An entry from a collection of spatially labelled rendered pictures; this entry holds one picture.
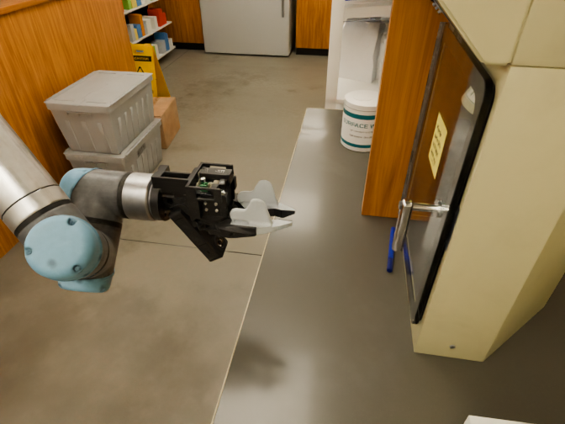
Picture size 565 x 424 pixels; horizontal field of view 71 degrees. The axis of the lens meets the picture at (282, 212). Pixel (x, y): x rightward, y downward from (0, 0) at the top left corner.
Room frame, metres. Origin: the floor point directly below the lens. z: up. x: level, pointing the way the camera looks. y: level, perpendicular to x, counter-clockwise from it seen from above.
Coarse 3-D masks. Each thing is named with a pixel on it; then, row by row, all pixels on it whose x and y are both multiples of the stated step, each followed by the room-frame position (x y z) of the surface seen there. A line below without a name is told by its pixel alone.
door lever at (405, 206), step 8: (408, 200) 0.45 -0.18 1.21; (400, 208) 0.45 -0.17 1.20; (408, 208) 0.44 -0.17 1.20; (416, 208) 0.44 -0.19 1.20; (424, 208) 0.44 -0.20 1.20; (432, 208) 0.44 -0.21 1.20; (440, 208) 0.43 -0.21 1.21; (400, 216) 0.45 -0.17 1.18; (408, 216) 0.44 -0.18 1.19; (400, 224) 0.44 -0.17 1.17; (408, 224) 0.44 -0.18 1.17; (400, 232) 0.44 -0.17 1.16; (400, 240) 0.44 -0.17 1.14; (392, 248) 0.45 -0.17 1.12; (400, 248) 0.44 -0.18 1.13
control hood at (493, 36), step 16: (448, 0) 0.40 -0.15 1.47; (464, 0) 0.40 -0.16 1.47; (480, 0) 0.40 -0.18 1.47; (496, 0) 0.40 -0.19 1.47; (512, 0) 0.39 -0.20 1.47; (528, 0) 0.39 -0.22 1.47; (448, 16) 0.42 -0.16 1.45; (464, 16) 0.40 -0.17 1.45; (480, 16) 0.40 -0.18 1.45; (496, 16) 0.39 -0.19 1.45; (512, 16) 0.39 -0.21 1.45; (464, 32) 0.40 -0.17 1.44; (480, 32) 0.40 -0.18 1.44; (496, 32) 0.39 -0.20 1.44; (512, 32) 0.39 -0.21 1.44; (480, 48) 0.40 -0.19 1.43; (496, 48) 0.39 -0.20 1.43; (512, 48) 0.39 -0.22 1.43; (496, 64) 0.40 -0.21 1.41
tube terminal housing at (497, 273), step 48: (528, 48) 0.39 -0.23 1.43; (528, 96) 0.39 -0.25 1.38; (480, 144) 0.40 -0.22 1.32; (528, 144) 0.38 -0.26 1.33; (480, 192) 0.39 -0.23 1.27; (528, 192) 0.38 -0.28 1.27; (480, 240) 0.38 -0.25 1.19; (528, 240) 0.38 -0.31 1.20; (432, 288) 0.40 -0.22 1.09; (480, 288) 0.38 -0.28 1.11; (528, 288) 0.39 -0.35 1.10; (432, 336) 0.39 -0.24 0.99; (480, 336) 0.38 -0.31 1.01
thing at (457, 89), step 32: (448, 32) 0.64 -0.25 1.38; (448, 64) 0.59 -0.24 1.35; (480, 64) 0.46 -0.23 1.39; (448, 96) 0.54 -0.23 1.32; (480, 96) 0.41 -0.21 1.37; (448, 128) 0.50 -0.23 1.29; (480, 128) 0.40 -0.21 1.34; (416, 160) 0.66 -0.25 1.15; (448, 160) 0.46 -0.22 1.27; (416, 192) 0.60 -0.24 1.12; (448, 192) 0.42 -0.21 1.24; (416, 224) 0.54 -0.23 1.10; (448, 224) 0.40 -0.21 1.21; (416, 256) 0.48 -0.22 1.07; (416, 288) 0.43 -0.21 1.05; (416, 320) 0.40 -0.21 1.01
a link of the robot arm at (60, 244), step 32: (0, 128) 0.44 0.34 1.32; (0, 160) 0.41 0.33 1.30; (32, 160) 0.43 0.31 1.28; (0, 192) 0.38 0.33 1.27; (32, 192) 0.39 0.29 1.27; (64, 192) 0.42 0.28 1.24; (32, 224) 0.36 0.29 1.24; (64, 224) 0.35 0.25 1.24; (32, 256) 0.32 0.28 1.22; (64, 256) 0.33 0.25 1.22; (96, 256) 0.35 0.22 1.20
